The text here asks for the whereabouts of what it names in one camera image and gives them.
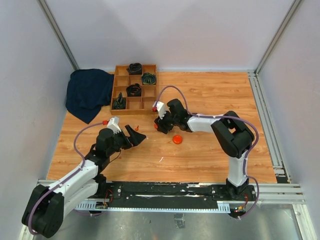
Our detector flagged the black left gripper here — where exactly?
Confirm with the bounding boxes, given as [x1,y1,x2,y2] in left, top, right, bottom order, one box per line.
[107,124,146,156]

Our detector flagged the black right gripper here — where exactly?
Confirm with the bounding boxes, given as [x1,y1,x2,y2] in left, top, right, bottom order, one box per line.
[154,108,179,134]

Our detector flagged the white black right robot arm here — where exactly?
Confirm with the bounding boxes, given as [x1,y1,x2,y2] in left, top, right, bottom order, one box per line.
[152,98,255,200]

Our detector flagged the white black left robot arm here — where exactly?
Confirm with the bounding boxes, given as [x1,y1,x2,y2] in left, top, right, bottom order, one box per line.
[21,121,146,238]

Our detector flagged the wooden compartment tray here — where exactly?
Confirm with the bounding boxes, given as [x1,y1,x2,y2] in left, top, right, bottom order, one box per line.
[110,63,158,116]

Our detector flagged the dark rolled belt lower left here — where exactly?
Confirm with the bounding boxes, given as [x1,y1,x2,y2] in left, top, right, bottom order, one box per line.
[111,92,127,110]

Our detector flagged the black rolled belt middle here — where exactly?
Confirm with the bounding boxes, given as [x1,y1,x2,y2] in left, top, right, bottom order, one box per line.
[126,83,142,97]

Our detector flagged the black rolled belt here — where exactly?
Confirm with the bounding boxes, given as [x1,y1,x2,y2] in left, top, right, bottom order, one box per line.
[126,83,142,97]
[126,62,143,75]

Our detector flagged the dark green rolled belt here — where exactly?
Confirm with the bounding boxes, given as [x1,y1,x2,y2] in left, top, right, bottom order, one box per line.
[141,72,157,85]

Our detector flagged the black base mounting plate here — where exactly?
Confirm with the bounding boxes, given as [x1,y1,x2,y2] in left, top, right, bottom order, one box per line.
[77,180,258,211]

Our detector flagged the black rolled belt top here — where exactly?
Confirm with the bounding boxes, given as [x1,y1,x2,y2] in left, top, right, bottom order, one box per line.
[126,62,143,75]

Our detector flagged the dark blue cloth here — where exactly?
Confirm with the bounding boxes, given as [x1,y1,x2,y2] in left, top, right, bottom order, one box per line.
[65,68,114,124]

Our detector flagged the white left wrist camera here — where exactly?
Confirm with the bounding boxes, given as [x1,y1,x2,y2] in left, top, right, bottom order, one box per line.
[106,116,122,135]

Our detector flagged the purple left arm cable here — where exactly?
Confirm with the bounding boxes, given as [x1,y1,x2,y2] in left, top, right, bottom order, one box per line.
[27,120,109,236]

